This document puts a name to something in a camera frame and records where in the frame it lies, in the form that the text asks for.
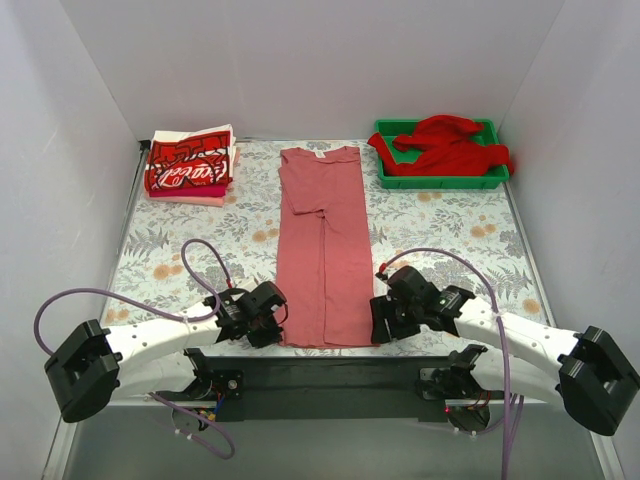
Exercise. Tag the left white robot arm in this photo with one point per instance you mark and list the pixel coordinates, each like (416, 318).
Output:
(97, 365)

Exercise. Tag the folded red printed shirt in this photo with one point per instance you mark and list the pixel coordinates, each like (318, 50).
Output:
(196, 161)

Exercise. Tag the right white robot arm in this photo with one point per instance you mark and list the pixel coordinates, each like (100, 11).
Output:
(585, 373)

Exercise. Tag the pink t shirt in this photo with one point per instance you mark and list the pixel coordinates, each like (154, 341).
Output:
(324, 259)

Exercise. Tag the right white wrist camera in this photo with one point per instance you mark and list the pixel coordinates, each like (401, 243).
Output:
(385, 272)

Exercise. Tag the red t shirt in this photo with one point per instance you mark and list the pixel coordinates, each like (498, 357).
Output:
(441, 145)

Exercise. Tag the green plastic bin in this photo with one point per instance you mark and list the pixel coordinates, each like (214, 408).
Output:
(390, 128)

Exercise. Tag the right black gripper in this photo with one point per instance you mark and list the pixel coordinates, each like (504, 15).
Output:
(388, 317)

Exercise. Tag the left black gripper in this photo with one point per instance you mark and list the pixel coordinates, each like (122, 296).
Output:
(265, 325)

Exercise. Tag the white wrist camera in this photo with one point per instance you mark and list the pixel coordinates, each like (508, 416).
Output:
(247, 285)
(385, 272)

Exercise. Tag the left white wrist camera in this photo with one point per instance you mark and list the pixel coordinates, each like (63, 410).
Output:
(247, 285)

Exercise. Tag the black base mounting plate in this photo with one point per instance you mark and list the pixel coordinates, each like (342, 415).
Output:
(336, 388)

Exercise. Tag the folded magenta shirt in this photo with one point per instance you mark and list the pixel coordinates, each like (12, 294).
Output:
(214, 190)

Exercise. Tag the folded white shirt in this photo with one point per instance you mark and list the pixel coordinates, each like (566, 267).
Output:
(175, 136)

